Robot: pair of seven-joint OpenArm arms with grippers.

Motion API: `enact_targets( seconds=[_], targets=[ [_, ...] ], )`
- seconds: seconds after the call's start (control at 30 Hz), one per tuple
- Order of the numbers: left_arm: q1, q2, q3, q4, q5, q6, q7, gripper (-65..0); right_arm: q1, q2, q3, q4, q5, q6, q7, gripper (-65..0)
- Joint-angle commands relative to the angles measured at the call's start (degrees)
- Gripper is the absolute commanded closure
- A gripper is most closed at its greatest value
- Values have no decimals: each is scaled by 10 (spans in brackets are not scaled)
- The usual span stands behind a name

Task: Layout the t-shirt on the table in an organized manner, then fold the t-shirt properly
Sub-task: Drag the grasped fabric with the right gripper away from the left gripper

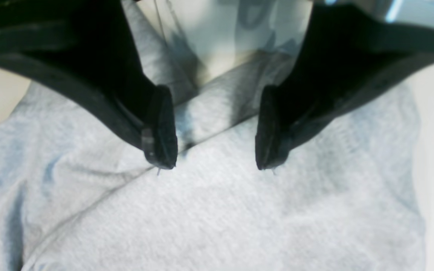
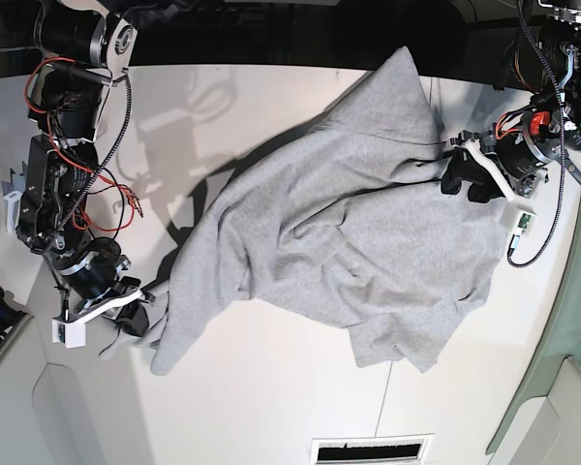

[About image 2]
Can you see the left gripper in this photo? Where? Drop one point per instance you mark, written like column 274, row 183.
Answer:
column 489, row 164

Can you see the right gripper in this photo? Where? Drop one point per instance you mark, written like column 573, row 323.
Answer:
column 92, row 271

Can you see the grey t-shirt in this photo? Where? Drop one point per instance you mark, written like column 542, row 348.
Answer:
column 347, row 226

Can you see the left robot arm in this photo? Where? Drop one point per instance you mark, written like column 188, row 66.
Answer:
column 549, row 65

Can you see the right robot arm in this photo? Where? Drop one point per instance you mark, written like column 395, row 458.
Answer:
column 71, row 209

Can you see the white plastic stand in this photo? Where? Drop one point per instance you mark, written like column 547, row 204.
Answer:
column 13, row 190

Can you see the beige chair right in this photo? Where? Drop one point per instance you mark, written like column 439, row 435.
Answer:
column 547, row 429

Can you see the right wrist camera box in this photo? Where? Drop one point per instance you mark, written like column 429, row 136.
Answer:
column 71, row 334

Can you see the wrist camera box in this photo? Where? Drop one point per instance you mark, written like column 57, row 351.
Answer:
column 518, row 215
column 71, row 334

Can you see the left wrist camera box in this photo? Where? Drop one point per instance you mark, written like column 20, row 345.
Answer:
column 518, row 215

